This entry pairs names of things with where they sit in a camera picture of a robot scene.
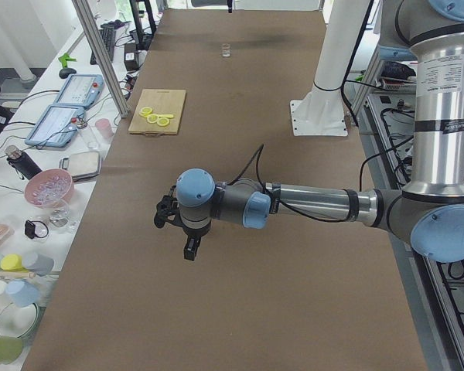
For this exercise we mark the bamboo cutting board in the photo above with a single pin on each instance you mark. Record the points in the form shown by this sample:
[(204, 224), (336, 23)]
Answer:
[(163, 101)]

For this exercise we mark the yellow cup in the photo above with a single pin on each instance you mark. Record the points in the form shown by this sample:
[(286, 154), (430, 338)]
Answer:
[(12, 262)]

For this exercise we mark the black keyboard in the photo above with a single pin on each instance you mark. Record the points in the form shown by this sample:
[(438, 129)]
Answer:
[(108, 34)]

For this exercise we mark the aluminium frame post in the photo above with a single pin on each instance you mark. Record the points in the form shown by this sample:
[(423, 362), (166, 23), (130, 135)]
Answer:
[(95, 41)]

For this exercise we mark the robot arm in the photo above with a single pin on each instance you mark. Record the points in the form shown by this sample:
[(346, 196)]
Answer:
[(427, 214)]

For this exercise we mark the lemon slice at edge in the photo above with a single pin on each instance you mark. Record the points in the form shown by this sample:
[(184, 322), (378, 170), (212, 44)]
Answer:
[(163, 121)]

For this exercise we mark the upper teach pendant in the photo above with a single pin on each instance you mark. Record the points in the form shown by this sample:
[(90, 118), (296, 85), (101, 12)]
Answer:
[(80, 90)]

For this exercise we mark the pink bowl with ice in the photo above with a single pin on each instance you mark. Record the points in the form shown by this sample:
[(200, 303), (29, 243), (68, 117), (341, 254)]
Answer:
[(48, 187)]

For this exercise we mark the lemon slice near handle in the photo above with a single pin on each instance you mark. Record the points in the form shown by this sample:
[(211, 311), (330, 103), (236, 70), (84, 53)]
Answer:
[(145, 111)]

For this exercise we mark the white column mount base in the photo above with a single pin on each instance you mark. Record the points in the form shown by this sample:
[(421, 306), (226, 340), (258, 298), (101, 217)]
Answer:
[(320, 112)]

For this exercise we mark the black insulated bottle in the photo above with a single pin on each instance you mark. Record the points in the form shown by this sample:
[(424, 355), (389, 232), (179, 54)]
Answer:
[(21, 162)]

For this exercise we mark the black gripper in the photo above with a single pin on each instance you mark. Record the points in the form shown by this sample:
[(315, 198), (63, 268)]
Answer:
[(195, 233)]

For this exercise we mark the light blue cup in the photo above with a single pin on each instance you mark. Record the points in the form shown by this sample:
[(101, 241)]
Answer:
[(22, 293)]

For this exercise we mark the white plate green rim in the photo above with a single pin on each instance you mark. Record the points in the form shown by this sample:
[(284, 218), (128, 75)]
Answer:
[(19, 322)]

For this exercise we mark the metal lunch box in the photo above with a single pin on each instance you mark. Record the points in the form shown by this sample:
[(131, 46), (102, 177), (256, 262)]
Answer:
[(82, 166)]

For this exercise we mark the pink plastic cup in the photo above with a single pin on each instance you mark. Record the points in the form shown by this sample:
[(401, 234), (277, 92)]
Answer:
[(103, 126)]

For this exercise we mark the middle lemon slice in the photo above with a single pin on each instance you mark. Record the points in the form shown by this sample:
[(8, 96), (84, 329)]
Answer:
[(153, 118)]

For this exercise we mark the clear glass beaker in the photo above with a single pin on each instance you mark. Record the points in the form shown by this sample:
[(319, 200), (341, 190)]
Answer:
[(225, 50)]

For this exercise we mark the grey cup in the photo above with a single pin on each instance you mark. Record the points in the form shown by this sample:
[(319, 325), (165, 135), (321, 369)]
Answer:
[(38, 263)]

